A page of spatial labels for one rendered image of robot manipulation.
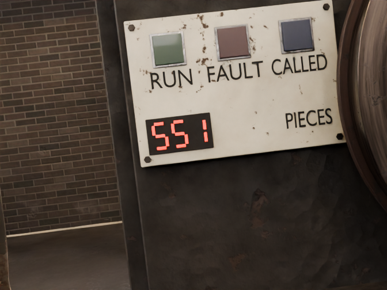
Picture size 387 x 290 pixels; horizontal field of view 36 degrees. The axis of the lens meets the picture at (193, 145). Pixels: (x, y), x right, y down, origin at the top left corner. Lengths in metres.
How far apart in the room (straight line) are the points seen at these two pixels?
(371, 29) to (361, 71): 0.04
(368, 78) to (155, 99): 0.26
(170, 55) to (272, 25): 0.13
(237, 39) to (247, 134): 0.12
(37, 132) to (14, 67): 0.75
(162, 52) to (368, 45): 0.25
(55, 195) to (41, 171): 0.31
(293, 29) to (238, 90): 0.10
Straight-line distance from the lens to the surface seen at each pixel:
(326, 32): 0.78
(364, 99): 0.65
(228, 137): 0.75
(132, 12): 0.77
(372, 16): 0.66
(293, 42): 0.76
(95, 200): 6.80
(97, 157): 6.75
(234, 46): 0.75
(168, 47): 0.74
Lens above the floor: 1.12
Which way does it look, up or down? 3 degrees down
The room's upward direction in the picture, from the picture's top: 7 degrees counter-clockwise
